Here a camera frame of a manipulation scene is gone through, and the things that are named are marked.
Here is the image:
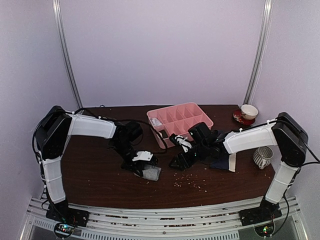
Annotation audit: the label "left round controller board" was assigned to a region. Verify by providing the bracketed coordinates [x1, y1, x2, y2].
[53, 222, 75, 238]

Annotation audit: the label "red patterned saucer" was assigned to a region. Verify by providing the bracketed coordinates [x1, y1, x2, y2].
[232, 109, 256, 126]

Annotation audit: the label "grey boxer briefs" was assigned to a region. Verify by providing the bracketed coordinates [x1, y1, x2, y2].
[142, 166, 162, 182]

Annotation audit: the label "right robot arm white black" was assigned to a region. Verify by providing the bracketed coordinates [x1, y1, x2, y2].
[169, 112, 308, 226]

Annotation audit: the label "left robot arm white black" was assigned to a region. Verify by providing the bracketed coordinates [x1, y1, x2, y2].
[32, 105, 161, 227]

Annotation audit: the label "pink divided organizer box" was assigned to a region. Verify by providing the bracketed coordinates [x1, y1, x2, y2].
[146, 102, 214, 149]

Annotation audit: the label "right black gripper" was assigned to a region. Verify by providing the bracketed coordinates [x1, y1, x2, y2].
[168, 142, 210, 171]

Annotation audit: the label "right aluminium corner post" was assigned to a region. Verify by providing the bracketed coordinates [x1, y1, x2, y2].
[243, 0, 274, 104]

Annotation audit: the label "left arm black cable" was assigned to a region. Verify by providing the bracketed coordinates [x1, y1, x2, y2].
[74, 107, 168, 155]

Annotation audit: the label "white rolled item in box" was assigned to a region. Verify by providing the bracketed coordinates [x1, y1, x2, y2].
[150, 117, 163, 127]

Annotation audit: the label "striped grey white cup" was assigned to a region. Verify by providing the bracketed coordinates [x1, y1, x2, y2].
[253, 146, 274, 170]

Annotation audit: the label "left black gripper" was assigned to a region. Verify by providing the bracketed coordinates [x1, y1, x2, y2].
[112, 140, 144, 178]

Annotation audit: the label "right round controller board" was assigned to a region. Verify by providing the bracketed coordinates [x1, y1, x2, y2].
[254, 223, 275, 238]

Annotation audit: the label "round controller board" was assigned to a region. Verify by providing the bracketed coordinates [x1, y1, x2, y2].
[254, 223, 275, 238]
[53, 222, 75, 238]

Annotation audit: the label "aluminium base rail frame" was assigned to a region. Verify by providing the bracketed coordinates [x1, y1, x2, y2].
[17, 196, 311, 240]

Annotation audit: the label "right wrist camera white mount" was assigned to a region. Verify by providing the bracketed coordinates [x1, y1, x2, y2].
[169, 133, 193, 153]

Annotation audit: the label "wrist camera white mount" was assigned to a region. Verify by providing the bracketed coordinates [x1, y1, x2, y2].
[169, 133, 193, 153]
[132, 151, 153, 162]

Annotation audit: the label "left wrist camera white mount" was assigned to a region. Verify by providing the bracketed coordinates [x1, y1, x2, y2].
[132, 151, 153, 162]

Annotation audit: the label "aluminium corner post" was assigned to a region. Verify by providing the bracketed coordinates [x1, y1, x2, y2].
[243, 0, 274, 104]
[52, 0, 83, 108]

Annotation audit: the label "left aluminium corner post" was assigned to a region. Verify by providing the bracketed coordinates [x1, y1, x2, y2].
[52, 0, 83, 108]

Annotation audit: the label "navy and cream underwear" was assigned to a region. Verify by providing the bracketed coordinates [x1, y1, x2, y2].
[208, 129, 237, 173]

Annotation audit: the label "white ceramic bowl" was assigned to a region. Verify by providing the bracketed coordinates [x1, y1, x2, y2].
[240, 104, 259, 120]

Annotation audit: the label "black item in box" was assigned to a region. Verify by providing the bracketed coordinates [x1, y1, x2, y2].
[159, 129, 169, 139]

